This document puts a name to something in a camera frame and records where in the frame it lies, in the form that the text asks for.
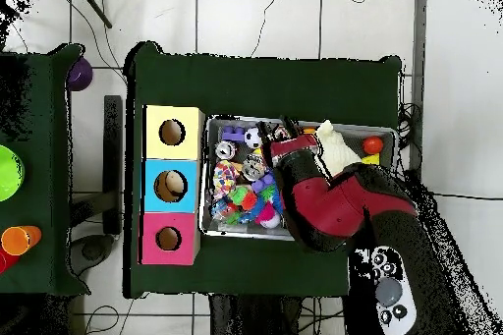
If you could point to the cream knitted cloth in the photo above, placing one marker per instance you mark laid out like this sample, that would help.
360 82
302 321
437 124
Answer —
336 150

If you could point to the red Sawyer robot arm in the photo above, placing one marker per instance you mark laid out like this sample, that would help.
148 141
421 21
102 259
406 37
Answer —
354 209

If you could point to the clear mesh bin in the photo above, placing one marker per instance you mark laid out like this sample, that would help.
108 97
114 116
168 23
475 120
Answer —
236 229

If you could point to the wooden box with three holes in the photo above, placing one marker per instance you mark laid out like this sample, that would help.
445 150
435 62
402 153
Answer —
189 186

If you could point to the black and white soccer ball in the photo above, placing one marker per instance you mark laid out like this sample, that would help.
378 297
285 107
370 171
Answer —
253 138

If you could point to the crushed red drink can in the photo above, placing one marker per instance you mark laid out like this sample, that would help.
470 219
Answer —
225 150

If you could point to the multicolour patterned cloth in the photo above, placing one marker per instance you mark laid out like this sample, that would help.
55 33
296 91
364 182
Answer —
226 178

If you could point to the yellow cheese wedge toy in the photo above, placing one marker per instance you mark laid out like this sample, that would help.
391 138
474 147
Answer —
371 160

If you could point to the red ball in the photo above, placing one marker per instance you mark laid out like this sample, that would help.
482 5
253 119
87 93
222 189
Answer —
372 145

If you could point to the purple ball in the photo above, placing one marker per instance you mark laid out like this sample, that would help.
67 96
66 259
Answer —
78 74

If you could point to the black rod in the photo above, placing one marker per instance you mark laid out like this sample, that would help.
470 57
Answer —
93 5

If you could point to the green plastic bowl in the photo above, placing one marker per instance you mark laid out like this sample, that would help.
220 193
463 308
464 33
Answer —
9 171

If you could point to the orange plastic cup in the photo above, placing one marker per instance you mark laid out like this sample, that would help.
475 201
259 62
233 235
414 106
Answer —
20 239

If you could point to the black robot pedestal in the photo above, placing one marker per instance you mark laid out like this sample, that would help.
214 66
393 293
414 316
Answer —
251 318

